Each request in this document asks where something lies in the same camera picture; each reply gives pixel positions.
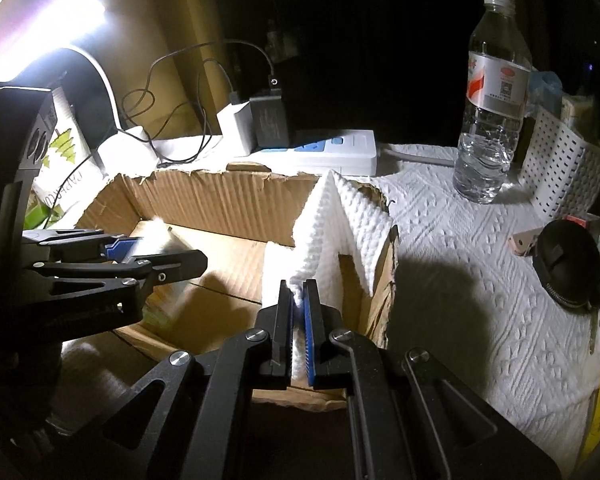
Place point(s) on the white desk lamp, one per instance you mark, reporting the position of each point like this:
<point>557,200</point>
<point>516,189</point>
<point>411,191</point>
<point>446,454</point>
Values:
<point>55,25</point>

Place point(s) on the white power strip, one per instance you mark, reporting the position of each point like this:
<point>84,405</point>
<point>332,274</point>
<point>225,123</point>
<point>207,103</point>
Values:
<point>340,147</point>

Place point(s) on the green white paper towel pack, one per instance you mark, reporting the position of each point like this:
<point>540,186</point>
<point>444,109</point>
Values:
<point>65,160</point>

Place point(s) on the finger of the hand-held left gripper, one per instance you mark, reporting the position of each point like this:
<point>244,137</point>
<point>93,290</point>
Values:
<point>122,250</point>
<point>180,262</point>

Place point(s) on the black round zip case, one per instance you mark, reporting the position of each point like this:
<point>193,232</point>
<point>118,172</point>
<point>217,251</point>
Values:
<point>565,260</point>

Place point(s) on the small tan object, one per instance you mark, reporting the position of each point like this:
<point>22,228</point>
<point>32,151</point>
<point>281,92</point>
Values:
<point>525,241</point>

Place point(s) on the pale yellow packet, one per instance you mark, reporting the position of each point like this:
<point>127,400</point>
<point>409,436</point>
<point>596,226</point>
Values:
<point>577,110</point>

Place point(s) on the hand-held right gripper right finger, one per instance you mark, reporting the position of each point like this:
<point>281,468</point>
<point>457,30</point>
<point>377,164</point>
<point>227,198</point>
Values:
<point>307,320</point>

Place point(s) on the white charger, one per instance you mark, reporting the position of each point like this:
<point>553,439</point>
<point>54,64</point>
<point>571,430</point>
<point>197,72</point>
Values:
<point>235,125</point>

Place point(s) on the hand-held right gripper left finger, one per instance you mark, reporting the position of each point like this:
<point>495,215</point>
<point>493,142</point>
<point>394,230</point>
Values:
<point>285,310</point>

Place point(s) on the clear plastic water bottle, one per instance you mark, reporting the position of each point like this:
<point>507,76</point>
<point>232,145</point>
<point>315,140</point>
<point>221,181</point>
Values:
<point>490,125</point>

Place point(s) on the black charger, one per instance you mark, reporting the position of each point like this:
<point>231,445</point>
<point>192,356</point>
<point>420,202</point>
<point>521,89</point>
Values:
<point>270,120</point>

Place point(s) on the brown cardboard box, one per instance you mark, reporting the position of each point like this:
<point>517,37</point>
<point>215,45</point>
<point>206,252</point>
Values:
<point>215,205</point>

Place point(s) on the white perforated plastic basket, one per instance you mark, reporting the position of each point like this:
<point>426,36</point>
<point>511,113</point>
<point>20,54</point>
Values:
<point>560,160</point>

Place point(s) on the white paper towel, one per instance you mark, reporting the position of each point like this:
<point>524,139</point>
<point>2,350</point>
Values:
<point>350,220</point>

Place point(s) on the blue face mask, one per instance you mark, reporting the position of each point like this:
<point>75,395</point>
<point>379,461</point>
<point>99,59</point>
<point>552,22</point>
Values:
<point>545,87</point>

